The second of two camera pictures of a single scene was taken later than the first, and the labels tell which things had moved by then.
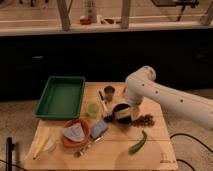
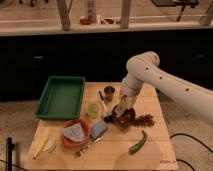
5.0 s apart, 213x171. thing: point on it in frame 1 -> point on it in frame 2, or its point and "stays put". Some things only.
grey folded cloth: (75, 132) stays put
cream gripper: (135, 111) -> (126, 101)
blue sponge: (99, 127) stays put
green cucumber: (132, 150) stays put
